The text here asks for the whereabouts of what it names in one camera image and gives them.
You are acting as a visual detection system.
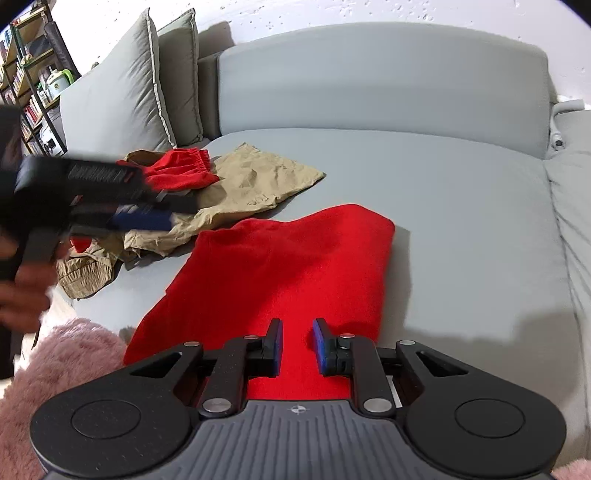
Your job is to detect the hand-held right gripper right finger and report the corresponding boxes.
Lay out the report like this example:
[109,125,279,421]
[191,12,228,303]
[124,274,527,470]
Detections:
[312,316,468,417]

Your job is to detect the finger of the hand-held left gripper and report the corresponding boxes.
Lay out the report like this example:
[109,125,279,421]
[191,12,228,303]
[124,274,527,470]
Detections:
[141,182,200,215]
[108,205,175,232]

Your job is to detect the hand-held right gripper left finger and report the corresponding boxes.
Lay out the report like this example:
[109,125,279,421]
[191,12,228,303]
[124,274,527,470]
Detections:
[124,318,284,417]

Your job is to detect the red pants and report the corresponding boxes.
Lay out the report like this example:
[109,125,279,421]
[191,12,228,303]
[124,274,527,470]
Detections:
[69,148,220,254]

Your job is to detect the red sweatshirt with embroidered logo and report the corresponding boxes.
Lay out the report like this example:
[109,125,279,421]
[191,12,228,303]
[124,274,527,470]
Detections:
[124,203,395,402]

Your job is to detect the khaki pants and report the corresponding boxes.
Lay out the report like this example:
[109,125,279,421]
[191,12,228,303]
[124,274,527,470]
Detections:
[56,142,326,300]

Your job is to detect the person's left hand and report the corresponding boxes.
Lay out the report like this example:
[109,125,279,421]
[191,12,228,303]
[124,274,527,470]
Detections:
[0,233,70,334]

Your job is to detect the white and green rice cooker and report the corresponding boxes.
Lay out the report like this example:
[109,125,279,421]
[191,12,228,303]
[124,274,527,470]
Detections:
[39,67,75,101]

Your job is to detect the grey pillow with white piping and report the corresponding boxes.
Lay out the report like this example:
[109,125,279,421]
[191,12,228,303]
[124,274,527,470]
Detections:
[157,9,205,145]
[60,8,178,155]

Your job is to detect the bookshelf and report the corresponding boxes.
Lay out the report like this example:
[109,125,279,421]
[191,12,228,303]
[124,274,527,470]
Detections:
[0,8,81,158]

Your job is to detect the pink fluffy blanket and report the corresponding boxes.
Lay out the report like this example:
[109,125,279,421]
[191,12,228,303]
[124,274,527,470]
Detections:
[0,318,591,480]

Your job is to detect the grey sofa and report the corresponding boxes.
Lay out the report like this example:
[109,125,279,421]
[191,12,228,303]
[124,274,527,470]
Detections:
[60,21,591,462]

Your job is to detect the grey wrinkled cushion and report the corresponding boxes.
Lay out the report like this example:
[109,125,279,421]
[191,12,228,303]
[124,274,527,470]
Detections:
[545,150,591,324]

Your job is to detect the white cable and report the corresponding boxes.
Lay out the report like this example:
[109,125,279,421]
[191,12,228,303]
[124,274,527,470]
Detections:
[549,98,587,149]

